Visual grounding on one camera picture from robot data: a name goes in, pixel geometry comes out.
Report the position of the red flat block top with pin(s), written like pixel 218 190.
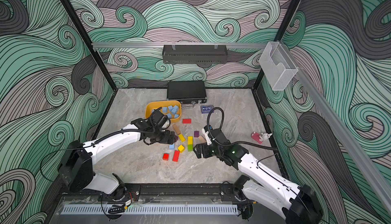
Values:
pixel 186 121

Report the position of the black wall shelf tray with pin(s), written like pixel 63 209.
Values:
pixel 195 55

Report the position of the clear acrylic wall holder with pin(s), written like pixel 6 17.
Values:
pixel 278 65

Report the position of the white slotted cable duct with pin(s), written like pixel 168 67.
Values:
pixel 154 209

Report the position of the aluminium rail right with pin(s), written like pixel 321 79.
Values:
pixel 310 77

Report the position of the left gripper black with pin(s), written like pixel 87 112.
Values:
pixel 166 140

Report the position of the natural wood block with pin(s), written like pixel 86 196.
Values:
pixel 202 139
pixel 176 129

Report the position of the yellow long block right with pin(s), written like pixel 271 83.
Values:
pixel 190 140

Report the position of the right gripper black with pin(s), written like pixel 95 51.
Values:
pixel 199 152

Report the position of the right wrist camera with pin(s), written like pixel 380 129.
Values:
pixel 210 139

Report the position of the pink and white toy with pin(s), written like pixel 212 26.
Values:
pixel 260 137

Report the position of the red cube bottom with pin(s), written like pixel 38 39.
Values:
pixel 166 156

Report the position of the yellow cube lower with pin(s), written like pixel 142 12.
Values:
pixel 181 148

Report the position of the yellow block centre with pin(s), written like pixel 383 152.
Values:
pixel 181 137

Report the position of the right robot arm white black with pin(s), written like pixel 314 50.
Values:
pixel 259 184

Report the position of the aluminium rail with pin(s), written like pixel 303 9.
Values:
pixel 97 45
pixel 310 77

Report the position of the yellow plastic bin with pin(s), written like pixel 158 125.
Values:
pixel 151 107

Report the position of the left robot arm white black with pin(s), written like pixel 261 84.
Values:
pixel 76 167

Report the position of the black ribbed case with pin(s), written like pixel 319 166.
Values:
pixel 187 92

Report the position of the natural wood block right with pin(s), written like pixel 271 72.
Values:
pixel 202 139

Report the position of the natural wood block upper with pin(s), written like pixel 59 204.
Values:
pixel 176 129

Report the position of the red long block bottom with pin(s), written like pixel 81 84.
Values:
pixel 176 156

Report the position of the blue card deck box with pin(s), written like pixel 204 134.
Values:
pixel 205 109

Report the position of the aluminium rail back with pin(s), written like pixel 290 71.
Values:
pixel 97 45

